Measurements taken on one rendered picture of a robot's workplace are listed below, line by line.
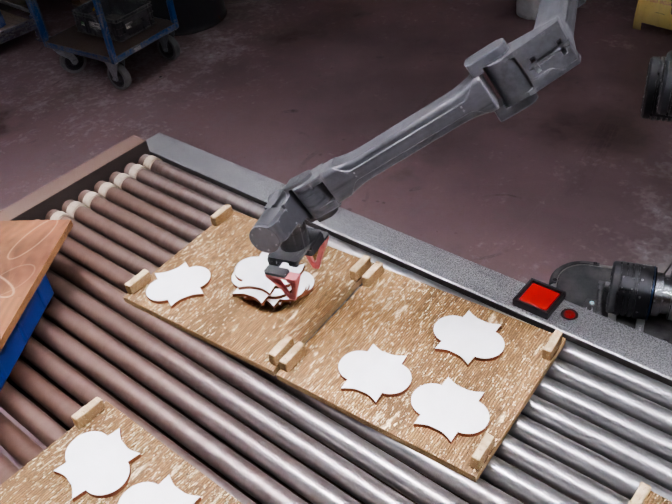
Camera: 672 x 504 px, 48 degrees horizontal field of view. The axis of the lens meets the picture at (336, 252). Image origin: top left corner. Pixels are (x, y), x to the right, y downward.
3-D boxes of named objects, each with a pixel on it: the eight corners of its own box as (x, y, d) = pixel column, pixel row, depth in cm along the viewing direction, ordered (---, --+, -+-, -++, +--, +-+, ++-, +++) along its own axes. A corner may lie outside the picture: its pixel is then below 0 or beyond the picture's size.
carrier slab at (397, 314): (380, 271, 162) (380, 266, 161) (565, 344, 141) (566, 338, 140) (276, 379, 141) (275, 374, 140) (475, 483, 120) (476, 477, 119)
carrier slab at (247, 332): (232, 214, 183) (231, 209, 182) (375, 268, 163) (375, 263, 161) (124, 302, 162) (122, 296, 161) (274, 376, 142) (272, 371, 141)
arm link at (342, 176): (536, 90, 122) (502, 34, 118) (540, 102, 117) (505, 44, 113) (322, 216, 139) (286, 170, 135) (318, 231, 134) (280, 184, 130)
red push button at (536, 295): (532, 287, 154) (533, 282, 153) (559, 298, 151) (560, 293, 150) (517, 304, 151) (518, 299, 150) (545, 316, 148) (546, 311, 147)
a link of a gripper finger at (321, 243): (289, 280, 150) (279, 243, 144) (306, 258, 155) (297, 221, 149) (319, 286, 147) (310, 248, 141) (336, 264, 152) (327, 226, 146)
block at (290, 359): (299, 349, 144) (298, 339, 142) (307, 353, 143) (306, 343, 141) (279, 370, 141) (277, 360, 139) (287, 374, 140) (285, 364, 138)
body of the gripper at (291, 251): (268, 264, 142) (259, 232, 137) (294, 232, 148) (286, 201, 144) (298, 270, 139) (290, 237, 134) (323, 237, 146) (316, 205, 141)
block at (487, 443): (486, 440, 125) (486, 430, 123) (496, 445, 124) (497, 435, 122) (468, 466, 121) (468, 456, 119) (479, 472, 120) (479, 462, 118)
